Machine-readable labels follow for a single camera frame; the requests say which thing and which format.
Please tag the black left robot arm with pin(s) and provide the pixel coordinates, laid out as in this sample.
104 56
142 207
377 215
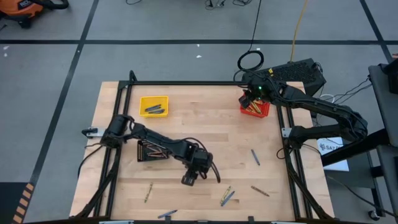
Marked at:
155 140

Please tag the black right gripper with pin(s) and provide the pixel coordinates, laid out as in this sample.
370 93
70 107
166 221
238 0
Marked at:
261 88

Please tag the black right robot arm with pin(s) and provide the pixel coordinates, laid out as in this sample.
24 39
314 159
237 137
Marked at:
326 109

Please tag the white printed paper sheet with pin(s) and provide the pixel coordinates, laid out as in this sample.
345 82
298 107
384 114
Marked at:
329 146

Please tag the black box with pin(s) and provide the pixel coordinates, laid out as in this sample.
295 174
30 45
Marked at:
392 74

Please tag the yellow plastic basket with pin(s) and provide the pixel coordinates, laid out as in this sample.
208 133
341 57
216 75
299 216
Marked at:
143 101

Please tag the black plastic basket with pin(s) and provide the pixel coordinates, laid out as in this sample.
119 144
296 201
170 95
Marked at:
140 152

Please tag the black caster wheel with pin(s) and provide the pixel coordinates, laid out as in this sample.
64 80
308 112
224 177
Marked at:
372 215

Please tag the red plastic basket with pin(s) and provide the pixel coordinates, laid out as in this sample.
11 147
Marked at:
264 110

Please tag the black perforated computer case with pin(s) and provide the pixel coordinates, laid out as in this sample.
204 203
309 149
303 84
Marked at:
292 73

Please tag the black orange striped mat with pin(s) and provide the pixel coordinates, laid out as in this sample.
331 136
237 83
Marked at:
9 202

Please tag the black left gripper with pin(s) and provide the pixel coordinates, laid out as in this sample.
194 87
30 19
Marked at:
200 161

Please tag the orange shop vacuum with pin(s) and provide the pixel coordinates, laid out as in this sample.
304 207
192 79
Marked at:
18 7

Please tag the green crayon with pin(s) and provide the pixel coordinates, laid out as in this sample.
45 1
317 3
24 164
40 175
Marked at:
154 144

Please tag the blue crayon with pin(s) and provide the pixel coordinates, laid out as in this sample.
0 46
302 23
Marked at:
229 197
255 157
158 106
149 109
161 111
153 112
167 214

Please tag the grey metal cart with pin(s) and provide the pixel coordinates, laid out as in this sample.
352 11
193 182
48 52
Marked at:
384 102

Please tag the green crayon edge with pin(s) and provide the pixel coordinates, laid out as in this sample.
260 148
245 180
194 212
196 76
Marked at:
226 194

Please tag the black metal beam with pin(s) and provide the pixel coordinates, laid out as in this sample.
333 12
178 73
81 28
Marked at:
357 152

